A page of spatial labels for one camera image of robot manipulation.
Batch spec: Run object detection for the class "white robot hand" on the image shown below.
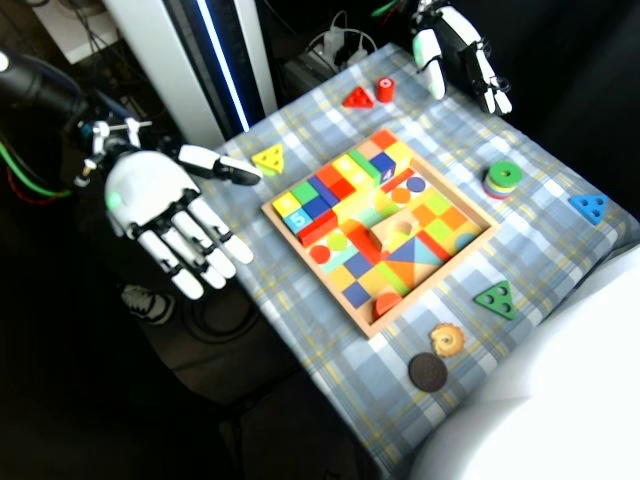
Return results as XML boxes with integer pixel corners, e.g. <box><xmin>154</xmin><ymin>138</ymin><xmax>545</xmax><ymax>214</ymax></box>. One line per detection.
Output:
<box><xmin>409</xmin><ymin>0</ymin><xmax>514</xmax><ymax>117</ymax></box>
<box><xmin>103</xmin><ymin>143</ymin><xmax>264</xmax><ymax>301</ymax></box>

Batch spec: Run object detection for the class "wooden block tray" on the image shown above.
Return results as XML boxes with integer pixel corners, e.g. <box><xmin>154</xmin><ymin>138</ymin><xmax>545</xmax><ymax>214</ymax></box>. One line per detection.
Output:
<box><xmin>261</xmin><ymin>128</ymin><xmax>501</xmax><ymax>341</ymax></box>

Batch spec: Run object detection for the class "blue plaid table cloth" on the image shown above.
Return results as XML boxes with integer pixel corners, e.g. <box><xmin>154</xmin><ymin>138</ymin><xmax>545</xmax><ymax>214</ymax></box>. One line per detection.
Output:
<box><xmin>214</xmin><ymin>43</ymin><xmax>634</xmax><ymax>476</ymax></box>

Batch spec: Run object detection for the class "red triangle with holes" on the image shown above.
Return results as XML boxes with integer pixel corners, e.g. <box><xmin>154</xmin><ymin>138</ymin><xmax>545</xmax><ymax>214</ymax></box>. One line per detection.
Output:
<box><xmin>341</xmin><ymin>85</ymin><xmax>375</xmax><ymax>110</ymax></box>

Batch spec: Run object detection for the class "black and white shoe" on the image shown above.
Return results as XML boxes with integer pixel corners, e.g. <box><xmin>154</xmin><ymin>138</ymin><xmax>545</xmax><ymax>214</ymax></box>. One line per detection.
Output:
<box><xmin>121</xmin><ymin>284</ymin><xmax>176</xmax><ymax>325</ymax></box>

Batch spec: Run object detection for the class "power strip with white plugs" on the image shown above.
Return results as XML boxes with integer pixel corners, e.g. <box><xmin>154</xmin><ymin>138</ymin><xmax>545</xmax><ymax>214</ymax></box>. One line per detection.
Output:
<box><xmin>279</xmin><ymin>12</ymin><xmax>379</xmax><ymax>96</ymax></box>

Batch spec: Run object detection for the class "white column with blue strip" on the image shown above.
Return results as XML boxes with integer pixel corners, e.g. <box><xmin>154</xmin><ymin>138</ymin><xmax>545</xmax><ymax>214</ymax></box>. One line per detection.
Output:
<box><xmin>102</xmin><ymin>0</ymin><xmax>279</xmax><ymax>146</ymax></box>

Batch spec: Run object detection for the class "yellow triangle with holes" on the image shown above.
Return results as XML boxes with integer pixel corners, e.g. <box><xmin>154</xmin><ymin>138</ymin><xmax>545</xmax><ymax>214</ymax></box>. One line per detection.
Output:
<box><xmin>250</xmin><ymin>143</ymin><xmax>286</xmax><ymax>177</ymax></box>

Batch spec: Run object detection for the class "light blue number cube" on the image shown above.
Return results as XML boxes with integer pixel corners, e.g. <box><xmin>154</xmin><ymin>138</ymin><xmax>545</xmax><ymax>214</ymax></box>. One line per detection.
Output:
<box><xmin>284</xmin><ymin>209</ymin><xmax>314</xmax><ymax>236</ymax></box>

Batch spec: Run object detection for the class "blue triangle with holes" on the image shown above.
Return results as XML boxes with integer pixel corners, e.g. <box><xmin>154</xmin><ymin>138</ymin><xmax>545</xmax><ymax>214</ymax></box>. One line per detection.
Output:
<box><xmin>567</xmin><ymin>193</ymin><xmax>610</xmax><ymax>225</ymax></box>

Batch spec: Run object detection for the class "green triangle with holes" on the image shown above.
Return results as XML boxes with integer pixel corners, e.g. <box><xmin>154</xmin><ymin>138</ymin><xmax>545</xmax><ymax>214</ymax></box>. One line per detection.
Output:
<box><xmin>473</xmin><ymin>280</ymin><xmax>517</xmax><ymax>321</ymax></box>

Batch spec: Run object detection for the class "tan flower cookie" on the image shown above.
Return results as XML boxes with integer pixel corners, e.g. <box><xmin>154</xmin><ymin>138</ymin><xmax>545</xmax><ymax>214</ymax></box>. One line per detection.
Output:
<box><xmin>429</xmin><ymin>322</ymin><xmax>465</xmax><ymax>358</ymax></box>

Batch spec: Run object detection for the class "dark brown round cookie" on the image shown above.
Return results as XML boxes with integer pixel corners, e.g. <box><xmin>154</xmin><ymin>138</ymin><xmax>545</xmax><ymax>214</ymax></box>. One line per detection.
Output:
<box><xmin>408</xmin><ymin>352</ymin><xmax>449</xmax><ymax>390</ymax></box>

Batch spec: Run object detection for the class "white rounded shell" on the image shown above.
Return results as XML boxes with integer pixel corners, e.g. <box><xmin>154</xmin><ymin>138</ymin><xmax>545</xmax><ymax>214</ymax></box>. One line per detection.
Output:
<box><xmin>409</xmin><ymin>244</ymin><xmax>640</xmax><ymax>480</ymax></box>

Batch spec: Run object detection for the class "green cable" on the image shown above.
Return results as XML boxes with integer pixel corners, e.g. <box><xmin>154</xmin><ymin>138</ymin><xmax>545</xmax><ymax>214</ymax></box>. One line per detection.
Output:
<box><xmin>0</xmin><ymin>142</ymin><xmax>74</xmax><ymax>199</ymax></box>

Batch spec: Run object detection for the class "red cable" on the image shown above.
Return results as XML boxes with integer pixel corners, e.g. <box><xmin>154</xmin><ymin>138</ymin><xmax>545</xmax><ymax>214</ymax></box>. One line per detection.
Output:
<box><xmin>5</xmin><ymin>167</ymin><xmax>72</xmax><ymax>205</ymax></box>

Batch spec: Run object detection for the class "green ring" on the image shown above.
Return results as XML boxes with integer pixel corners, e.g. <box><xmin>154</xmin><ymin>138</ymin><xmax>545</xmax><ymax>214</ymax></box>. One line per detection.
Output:
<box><xmin>487</xmin><ymin>160</ymin><xmax>524</xmax><ymax>189</ymax></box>

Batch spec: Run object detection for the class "yellow ring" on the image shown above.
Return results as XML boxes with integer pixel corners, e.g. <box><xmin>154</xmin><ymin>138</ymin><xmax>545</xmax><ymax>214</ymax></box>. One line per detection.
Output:
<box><xmin>483</xmin><ymin>174</ymin><xmax>519</xmax><ymax>194</ymax></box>

